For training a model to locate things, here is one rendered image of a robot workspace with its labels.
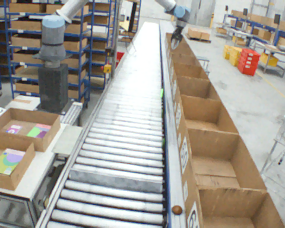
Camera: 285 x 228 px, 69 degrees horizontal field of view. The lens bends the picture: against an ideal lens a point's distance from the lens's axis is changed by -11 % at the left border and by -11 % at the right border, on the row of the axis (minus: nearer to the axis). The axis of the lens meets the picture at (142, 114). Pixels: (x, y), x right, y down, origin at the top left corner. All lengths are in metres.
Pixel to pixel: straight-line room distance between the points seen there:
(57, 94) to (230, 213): 1.34
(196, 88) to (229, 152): 0.79
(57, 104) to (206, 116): 1.06
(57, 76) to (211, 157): 1.13
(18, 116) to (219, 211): 1.38
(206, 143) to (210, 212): 0.40
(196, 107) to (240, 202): 0.79
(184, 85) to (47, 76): 1.05
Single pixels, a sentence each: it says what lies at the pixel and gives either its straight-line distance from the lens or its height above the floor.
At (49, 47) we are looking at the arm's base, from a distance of 1.65.
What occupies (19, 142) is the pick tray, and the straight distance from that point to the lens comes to 1.38.
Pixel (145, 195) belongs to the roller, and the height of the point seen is 0.75.
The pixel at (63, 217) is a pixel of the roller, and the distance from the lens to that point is 1.08.
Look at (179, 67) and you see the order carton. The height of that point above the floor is 1.00.
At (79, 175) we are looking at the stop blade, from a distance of 1.20.
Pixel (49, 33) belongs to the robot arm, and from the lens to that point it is 1.63.
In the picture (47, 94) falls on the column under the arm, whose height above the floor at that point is 0.89.
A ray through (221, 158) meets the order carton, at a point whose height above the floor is 0.89.
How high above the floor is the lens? 1.62
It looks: 29 degrees down
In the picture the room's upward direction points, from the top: 8 degrees clockwise
